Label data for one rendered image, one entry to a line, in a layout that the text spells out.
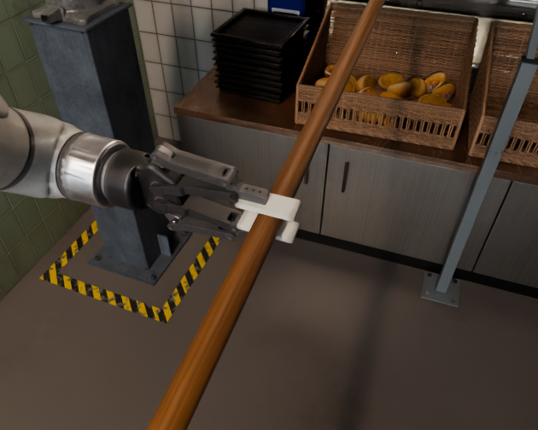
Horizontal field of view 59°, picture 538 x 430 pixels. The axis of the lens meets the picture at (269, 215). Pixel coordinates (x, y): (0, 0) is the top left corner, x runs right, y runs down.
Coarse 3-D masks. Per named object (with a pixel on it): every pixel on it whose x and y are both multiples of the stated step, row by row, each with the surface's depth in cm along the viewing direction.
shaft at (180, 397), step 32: (384, 0) 96; (352, 32) 85; (352, 64) 78; (320, 96) 70; (320, 128) 65; (288, 160) 60; (288, 192) 56; (256, 224) 53; (256, 256) 50; (224, 288) 47; (224, 320) 44; (192, 352) 42; (192, 384) 40; (160, 416) 38; (192, 416) 40
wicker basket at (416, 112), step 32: (320, 32) 174; (384, 32) 182; (416, 32) 180; (448, 32) 176; (320, 64) 188; (384, 64) 187; (416, 64) 184; (448, 64) 181; (352, 96) 156; (352, 128) 164; (384, 128) 160; (448, 128) 166
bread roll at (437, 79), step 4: (432, 76) 179; (436, 76) 178; (440, 76) 177; (444, 76) 177; (424, 80) 182; (428, 80) 180; (432, 80) 178; (436, 80) 177; (440, 80) 177; (444, 80) 177; (428, 84) 180; (432, 84) 179; (436, 84) 178; (440, 84) 178; (428, 88) 180; (432, 88) 179; (436, 88) 179; (428, 92) 182
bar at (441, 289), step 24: (528, 48) 124; (528, 72) 123; (504, 120) 134; (504, 144) 138; (480, 168) 148; (480, 192) 151; (456, 240) 167; (456, 264) 174; (432, 288) 187; (456, 288) 187
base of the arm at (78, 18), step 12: (48, 0) 129; (60, 0) 127; (72, 0) 127; (84, 0) 128; (96, 0) 131; (108, 0) 136; (36, 12) 131; (48, 12) 126; (60, 12) 128; (72, 12) 129; (84, 12) 129; (96, 12) 131; (84, 24) 128
